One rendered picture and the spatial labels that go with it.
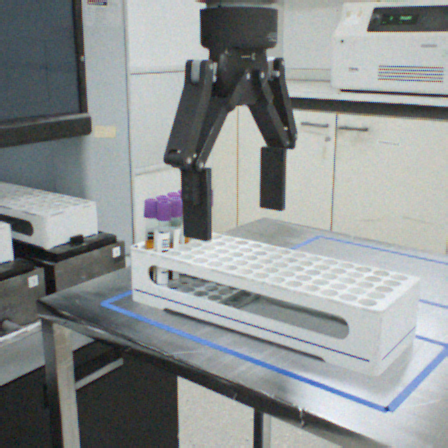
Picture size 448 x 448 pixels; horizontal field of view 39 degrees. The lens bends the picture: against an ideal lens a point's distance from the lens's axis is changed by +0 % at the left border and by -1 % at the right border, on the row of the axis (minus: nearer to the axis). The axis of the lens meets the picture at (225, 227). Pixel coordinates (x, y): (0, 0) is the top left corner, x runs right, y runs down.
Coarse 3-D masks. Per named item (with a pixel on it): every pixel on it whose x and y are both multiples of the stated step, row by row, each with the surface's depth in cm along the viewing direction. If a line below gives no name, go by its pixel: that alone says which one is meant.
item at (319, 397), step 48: (288, 240) 92; (336, 240) 92; (96, 288) 74; (432, 288) 74; (48, 336) 71; (96, 336) 65; (144, 336) 62; (192, 336) 62; (240, 336) 62; (432, 336) 62; (48, 384) 74; (240, 384) 53; (288, 384) 53; (336, 384) 53; (384, 384) 53; (432, 384) 53; (336, 432) 48; (384, 432) 47; (432, 432) 47
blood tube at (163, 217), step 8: (160, 208) 66; (168, 208) 66; (160, 216) 66; (168, 216) 67; (160, 224) 67; (168, 224) 67; (160, 232) 67; (168, 232) 67; (160, 240) 67; (168, 240) 68; (160, 248) 68; (168, 248) 68; (160, 272) 68; (160, 280) 68
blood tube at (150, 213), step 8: (152, 200) 68; (152, 208) 67; (144, 216) 68; (152, 216) 68; (152, 224) 68; (144, 232) 69; (152, 232) 68; (144, 240) 69; (152, 240) 68; (144, 248) 69; (152, 248) 69; (152, 272) 69; (152, 280) 70
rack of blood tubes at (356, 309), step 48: (192, 240) 71; (240, 240) 72; (144, 288) 69; (192, 288) 68; (240, 288) 61; (288, 288) 58; (336, 288) 59; (384, 288) 58; (336, 336) 61; (384, 336) 54
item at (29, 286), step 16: (16, 256) 86; (0, 272) 80; (16, 272) 82; (32, 272) 83; (0, 288) 80; (16, 288) 82; (32, 288) 84; (0, 304) 80; (16, 304) 82; (32, 304) 84; (0, 320) 81; (16, 320) 83; (32, 320) 85; (16, 336) 78
